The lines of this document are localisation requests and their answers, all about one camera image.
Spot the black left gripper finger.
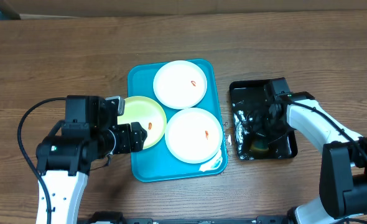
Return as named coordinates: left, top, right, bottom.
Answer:
left=130, top=122, right=147, bottom=152
left=116, top=124, right=131, bottom=154

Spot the green yellow sponge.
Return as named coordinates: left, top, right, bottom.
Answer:
left=249, top=139, right=269, bottom=153

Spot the yellow green plate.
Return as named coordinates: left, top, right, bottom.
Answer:
left=118, top=96, right=167, bottom=149

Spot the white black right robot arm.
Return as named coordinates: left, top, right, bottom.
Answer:
left=250, top=78, right=367, bottom=223

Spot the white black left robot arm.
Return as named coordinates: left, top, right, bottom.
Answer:
left=36, top=96, right=147, bottom=223

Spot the black plastic tray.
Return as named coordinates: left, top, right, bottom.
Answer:
left=229, top=78, right=298, bottom=161

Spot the teal plastic tray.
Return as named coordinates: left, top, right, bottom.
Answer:
left=128, top=58, right=228, bottom=182

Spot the white plate with red stain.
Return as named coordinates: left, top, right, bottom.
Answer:
left=153, top=60, right=208, bottom=110

